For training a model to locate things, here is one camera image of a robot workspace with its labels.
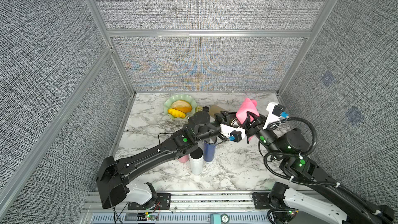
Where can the yellow banana toy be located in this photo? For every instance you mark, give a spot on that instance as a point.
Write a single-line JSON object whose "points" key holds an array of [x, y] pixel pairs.
{"points": [[176, 113]]}

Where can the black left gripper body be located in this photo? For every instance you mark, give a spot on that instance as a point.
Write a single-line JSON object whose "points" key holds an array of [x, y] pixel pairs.
{"points": [[218, 119]]}

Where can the pink thermos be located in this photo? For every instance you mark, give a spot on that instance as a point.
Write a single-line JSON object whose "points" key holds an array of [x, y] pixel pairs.
{"points": [[184, 159]]}

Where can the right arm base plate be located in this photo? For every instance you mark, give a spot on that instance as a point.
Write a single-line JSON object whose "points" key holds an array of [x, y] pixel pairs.
{"points": [[265, 200]]}

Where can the pink cloth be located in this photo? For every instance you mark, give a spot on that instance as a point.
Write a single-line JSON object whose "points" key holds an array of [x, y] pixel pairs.
{"points": [[248, 106]]}

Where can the aluminium front rail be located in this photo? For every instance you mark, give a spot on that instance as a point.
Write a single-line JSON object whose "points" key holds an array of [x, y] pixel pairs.
{"points": [[217, 207]]}

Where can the blue thermos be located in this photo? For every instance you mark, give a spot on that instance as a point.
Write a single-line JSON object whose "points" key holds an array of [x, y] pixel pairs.
{"points": [[209, 149]]}

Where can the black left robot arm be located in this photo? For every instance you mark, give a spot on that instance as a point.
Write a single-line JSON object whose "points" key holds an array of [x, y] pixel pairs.
{"points": [[114, 176]]}

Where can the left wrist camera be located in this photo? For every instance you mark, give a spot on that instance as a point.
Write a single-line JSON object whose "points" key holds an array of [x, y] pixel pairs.
{"points": [[233, 134]]}

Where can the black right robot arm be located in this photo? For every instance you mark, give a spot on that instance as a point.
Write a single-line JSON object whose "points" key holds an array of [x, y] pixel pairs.
{"points": [[288, 158]]}

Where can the white thermos black lid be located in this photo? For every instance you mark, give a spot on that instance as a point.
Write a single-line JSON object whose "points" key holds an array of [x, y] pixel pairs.
{"points": [[196, 161]]}

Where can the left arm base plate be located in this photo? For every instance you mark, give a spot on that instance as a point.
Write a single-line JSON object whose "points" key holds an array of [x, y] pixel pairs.
{"points": [[162, 202]]}

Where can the gold gradient thermos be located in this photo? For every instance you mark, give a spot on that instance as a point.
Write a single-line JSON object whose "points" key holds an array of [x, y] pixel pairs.
{"points": [[216, 109]]}

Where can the orange bread bun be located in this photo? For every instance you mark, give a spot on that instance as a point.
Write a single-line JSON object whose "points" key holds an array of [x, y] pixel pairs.
{"points": [[182, 106]]}

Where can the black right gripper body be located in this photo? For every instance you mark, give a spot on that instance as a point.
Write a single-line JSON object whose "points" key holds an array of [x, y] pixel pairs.
{"points": [[254, 132]]}

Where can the green scalloped plate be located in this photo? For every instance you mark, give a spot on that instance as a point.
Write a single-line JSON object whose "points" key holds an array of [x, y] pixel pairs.
{"points": [[184, 97]]}

